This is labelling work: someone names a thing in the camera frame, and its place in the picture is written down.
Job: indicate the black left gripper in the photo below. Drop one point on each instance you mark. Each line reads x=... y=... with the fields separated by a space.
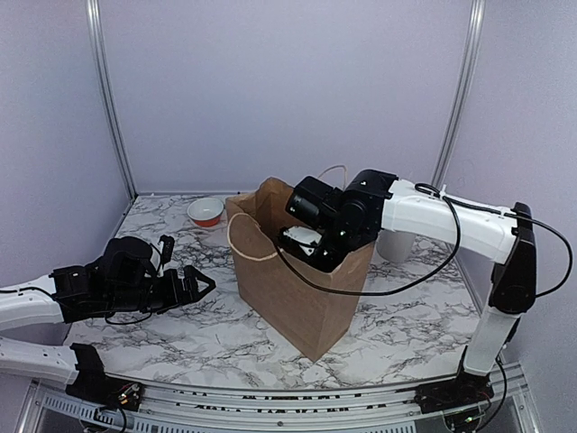
x=177 y=296

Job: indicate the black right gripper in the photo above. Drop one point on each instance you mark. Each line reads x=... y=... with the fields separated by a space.
x=302 y=257

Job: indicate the brown paper bag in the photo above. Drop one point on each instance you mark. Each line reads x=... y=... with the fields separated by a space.
x=312 y=309

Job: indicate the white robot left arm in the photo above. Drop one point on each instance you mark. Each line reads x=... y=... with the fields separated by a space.
x=129 y=277

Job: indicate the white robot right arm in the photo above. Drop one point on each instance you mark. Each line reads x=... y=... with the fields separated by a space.
x=333 y=222

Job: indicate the orange white bowl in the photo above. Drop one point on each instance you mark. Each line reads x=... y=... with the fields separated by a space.
x=206 y=212

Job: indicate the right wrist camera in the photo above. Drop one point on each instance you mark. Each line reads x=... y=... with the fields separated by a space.
x=300 y=239

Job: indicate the right aluminium frame post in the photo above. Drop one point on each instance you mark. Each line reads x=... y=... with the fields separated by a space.
x=464 y=83

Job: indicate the aluminium frame post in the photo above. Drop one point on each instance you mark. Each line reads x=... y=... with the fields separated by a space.
x=464 y=83
x=97 y=39

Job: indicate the aluminium front rail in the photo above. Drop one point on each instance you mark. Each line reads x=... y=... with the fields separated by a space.
x=168 y=407

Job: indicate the left aluminium frame post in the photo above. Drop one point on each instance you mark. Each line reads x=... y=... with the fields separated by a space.
x=97 y=39

